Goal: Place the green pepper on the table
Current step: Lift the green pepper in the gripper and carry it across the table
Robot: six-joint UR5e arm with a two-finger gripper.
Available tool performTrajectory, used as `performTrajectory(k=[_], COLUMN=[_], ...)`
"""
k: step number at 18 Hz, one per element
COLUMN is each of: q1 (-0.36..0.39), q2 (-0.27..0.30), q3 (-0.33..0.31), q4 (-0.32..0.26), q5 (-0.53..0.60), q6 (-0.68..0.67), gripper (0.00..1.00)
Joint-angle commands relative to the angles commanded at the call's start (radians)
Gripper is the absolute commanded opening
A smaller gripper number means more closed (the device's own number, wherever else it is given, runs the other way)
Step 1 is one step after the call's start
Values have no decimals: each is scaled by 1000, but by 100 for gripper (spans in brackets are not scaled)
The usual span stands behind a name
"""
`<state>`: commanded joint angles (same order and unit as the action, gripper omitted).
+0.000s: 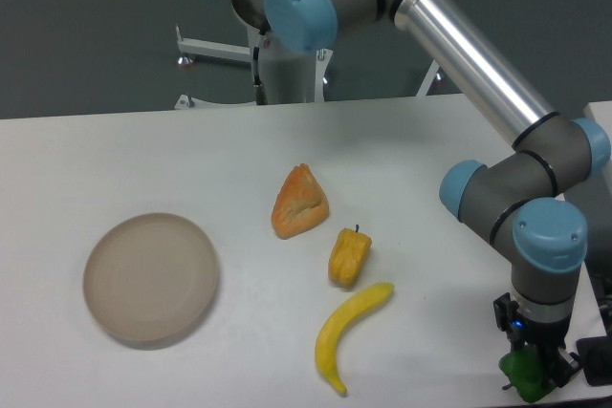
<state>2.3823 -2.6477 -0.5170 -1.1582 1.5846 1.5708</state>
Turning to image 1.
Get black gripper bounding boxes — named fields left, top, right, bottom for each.
left=493, top=290, right=582, bottom=388

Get green toy pepper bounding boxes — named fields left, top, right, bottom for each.
left=498, top=347, right=552, bottom=403

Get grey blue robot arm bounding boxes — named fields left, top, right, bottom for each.
left=231, top=0, right=611, bottom=390

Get yellow toy pepper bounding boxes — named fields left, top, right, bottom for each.
left=328, top=225, right=372, bottom=289

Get black device at table edge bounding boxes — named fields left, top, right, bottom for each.
left=576, top=336, right=612, bottom=387

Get yellow toy banana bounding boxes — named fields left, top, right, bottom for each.
left=314, top=282, right=395, bottom=397

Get white side table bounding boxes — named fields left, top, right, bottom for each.
left=584, top=100, right=612, bottom=140

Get orange toy bread slice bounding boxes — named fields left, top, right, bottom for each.
left=271, top=163, right=330, bottom=239

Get beige round plate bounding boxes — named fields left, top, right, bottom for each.
left=82, top=212, right=220, bottom=350

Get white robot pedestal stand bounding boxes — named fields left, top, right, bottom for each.
left=176, top=0, right=445, bottom=105

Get black cable on pedestal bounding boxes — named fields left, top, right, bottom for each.
left=251, top=20, right=269, bottom=106

